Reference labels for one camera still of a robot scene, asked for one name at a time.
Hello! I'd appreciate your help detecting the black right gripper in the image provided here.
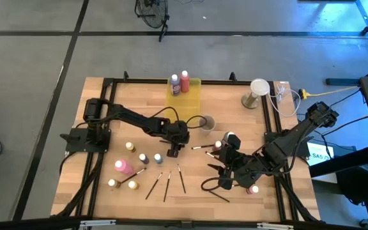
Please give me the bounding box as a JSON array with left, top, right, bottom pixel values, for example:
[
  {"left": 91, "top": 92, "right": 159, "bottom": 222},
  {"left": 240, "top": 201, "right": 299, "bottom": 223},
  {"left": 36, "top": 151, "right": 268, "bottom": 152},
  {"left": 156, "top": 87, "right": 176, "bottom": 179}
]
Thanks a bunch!
[{"left": 207, "top": 147, "right": 263, "bottom": 192}]

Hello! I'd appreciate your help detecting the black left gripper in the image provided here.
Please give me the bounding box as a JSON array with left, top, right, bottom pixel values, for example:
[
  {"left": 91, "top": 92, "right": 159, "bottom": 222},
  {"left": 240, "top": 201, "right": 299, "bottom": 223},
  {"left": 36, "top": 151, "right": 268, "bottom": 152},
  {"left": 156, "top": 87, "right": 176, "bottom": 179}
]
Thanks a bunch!
[{"left": 163, "top": 120, "right": 190, "bottom": 158}]

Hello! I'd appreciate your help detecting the fluffy-head black-handled paintbrush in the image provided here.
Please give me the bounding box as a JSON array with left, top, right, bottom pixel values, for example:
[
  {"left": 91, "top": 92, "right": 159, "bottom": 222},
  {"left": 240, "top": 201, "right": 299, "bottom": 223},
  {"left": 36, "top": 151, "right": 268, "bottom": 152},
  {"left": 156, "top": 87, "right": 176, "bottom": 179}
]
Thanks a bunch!
[{"left": 208, "top": 190, "right": 231, "bottom": 203}]

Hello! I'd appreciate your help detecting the large dark green paint bottle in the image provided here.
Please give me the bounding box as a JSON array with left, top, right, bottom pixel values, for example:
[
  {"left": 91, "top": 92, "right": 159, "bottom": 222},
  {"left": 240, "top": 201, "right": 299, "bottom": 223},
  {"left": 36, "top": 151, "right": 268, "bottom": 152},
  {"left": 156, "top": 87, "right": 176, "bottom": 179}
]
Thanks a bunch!
[{"left": 222, "top": 130, "right": 243, "bottom": 151}]

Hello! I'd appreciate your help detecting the round-head black-handled paintbrush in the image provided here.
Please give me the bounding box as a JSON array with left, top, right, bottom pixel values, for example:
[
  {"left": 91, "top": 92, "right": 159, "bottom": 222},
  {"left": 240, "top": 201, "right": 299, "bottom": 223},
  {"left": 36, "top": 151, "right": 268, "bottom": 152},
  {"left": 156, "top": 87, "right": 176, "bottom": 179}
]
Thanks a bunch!
[{"left": 119, "top": 167, "right": 148, "bottom": 185}]

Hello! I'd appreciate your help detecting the large pink paint bottle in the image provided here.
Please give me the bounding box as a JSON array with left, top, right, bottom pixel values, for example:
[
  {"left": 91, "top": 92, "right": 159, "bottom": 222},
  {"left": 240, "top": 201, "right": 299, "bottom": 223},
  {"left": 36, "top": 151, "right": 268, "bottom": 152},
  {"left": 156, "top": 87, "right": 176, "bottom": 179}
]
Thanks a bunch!
[{"left": 114, "top": 159, "right": 134, "bottom": 175}]

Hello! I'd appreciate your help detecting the large purple paint bottle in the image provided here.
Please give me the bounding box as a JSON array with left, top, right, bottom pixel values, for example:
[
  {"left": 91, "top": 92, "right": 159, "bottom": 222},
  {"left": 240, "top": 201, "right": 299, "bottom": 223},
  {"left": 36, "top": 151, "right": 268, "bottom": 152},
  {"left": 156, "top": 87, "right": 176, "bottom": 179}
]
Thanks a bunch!
[{"left": 170, "top": 73, "right": 181, "bottom": 97}]

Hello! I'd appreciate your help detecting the large red paint bottle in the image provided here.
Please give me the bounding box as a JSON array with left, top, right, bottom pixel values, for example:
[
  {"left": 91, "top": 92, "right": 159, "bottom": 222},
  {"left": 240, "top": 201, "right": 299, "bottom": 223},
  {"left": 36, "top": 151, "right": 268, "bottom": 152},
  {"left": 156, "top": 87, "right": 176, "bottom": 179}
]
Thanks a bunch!
[{"left": 180, "top": 70, "right": 190, "bottom": 93}]

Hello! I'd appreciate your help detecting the ribbed beige paper cup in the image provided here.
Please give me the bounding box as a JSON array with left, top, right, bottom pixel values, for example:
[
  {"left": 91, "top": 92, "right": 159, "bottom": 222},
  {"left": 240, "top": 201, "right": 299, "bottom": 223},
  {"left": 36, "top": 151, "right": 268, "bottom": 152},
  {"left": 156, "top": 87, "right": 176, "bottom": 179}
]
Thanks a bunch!
[{"left": 198, "top": 114, "right": 217, "bottom": 133}]

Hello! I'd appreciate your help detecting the yellow translucent plastic bin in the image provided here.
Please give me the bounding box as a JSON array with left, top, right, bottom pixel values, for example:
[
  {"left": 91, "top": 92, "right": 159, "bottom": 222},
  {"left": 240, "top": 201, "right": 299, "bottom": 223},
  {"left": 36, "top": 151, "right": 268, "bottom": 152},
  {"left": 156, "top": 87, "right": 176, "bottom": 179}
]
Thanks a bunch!
[{"left": 165, "top": 77, "right": 203, "bottom": 124}]

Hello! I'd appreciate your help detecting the white mushroom lamp, metal base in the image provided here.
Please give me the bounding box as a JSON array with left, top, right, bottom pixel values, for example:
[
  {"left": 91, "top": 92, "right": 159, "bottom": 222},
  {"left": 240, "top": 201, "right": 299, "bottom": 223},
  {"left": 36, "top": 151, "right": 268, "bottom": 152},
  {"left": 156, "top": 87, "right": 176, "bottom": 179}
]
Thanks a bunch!
[{"left": 241, "top": 78, "right": 271, "bottom": 110}]

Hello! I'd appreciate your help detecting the white SA5 label sheet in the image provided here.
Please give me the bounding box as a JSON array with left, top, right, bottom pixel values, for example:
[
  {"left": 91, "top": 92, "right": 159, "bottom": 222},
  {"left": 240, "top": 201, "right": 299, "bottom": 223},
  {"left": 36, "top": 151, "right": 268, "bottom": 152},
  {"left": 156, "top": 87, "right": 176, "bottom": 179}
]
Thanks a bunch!
[{"left": 307, "top": 142, "right": 335, "bottom": 167}]

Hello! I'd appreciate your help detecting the black floor fan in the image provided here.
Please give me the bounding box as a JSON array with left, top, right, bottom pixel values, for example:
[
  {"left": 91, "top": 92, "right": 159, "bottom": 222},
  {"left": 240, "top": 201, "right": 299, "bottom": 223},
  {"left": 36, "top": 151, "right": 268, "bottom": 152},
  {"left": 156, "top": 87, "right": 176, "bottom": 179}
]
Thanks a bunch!
[{"left": 134, "top": 0, "right": 171, "bottom": 43}]

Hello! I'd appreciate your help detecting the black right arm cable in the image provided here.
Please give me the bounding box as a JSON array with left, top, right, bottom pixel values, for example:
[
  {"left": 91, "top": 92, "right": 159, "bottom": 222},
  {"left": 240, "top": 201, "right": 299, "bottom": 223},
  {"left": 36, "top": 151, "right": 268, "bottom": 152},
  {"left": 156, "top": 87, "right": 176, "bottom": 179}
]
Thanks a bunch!
[{"left": 200, "top": 176, "right": 225, "bottom": 193}]

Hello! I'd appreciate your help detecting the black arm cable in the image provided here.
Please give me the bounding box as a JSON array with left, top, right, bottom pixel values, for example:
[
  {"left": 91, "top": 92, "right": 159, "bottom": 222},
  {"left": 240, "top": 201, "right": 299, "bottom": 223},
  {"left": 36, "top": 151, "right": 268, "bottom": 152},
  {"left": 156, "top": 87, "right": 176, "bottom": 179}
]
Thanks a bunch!
[
  {"left": 151, "top": 106, "right": 208, "bottom": 130},
  {"left": 200, "top": 176, "right": 225, "bottom": 193}
]

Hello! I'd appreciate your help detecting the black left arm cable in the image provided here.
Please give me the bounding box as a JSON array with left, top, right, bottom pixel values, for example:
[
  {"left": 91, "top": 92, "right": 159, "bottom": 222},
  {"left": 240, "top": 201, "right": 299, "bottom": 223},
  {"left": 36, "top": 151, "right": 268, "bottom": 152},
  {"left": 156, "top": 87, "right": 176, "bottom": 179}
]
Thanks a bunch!
[{"left": 151, "top": 106, "right": 208, "bottom": 130}]

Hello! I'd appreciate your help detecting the silver metal bracket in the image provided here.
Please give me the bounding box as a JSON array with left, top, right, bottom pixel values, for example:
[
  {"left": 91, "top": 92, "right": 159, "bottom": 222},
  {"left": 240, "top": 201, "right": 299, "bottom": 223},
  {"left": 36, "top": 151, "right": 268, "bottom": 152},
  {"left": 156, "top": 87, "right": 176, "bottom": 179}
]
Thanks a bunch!
[
  {"left": 79, "top": 219, "right": 117, "bottom": 228},
  {"left": 256, "top": 222, "right": 295, "bottom": 230}
]

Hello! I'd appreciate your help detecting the black aluminium table frame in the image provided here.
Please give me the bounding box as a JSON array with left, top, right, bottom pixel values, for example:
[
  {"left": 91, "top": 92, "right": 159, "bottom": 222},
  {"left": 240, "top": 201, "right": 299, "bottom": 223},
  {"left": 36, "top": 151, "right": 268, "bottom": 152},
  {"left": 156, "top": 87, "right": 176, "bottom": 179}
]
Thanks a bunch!
[{"left": 51, "top": 70, "right": 321, "bottom": 224}]

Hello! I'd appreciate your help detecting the white coiled cable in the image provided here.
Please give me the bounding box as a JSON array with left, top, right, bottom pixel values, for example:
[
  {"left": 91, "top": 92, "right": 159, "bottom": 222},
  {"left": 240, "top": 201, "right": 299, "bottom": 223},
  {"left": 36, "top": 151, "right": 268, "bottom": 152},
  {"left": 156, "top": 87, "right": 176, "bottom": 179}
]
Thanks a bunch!
[{"left": 268, "top": 83, "right": 302, "bottom": 118}]

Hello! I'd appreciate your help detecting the yellow extension cord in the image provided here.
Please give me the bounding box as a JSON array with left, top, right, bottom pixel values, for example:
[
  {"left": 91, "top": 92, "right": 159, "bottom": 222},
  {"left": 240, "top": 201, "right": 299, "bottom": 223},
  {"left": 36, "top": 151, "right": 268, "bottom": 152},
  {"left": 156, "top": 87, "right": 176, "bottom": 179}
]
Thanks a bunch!
[{"left": 300, "top": 86, "right": 362, "bottom": 98}]

